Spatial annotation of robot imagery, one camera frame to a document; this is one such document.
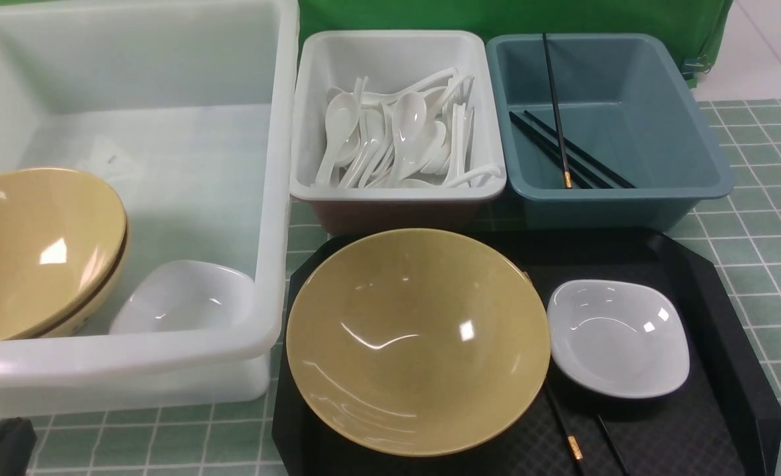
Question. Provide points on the green checked tablecloth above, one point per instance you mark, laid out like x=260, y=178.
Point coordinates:
x=740, y=233

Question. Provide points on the white square side dish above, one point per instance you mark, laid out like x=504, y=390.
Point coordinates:
x=618, y=339

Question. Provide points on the teal chopstick bin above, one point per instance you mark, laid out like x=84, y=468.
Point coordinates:
x=623, y=100

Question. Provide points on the plain black chopstick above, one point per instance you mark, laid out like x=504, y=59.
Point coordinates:
x=611, y=444

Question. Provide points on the white spoon left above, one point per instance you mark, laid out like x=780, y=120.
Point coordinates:
x=342, y=138

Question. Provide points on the white spoon front handle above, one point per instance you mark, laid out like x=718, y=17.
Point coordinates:
x=466, y=177

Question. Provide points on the white spoon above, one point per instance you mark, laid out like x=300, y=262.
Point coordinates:
x=425, y=147
x=342, y=138
x=408, y=121

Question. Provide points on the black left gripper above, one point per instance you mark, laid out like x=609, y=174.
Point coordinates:
x=17, y=441

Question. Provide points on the white spoon right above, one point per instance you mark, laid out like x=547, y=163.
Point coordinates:
x=425, y=147

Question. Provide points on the green cloth backdrop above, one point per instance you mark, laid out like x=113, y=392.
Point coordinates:
x=692, y=31

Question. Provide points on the black chopstick in bin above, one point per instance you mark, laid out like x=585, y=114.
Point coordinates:
x=583, y=154
x=574, y=173

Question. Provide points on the white spoon bin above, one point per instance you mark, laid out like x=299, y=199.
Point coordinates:
x=448, y=67

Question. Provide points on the upright black chopstick gold tip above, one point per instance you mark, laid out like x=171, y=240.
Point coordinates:
x=555, y=106

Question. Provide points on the large translucent white tub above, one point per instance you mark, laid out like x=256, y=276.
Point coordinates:
x=184, y=109

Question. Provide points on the tan noodle bowl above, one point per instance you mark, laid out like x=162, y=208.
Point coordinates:
x=418, y=342

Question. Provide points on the white spoon centre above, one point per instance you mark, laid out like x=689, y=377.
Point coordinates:
x=408, y=121

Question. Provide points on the white dish in tub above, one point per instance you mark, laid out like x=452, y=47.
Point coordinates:
x=186, y=295

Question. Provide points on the black chopstick gold band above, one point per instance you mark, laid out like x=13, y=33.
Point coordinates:
x=571, y=441

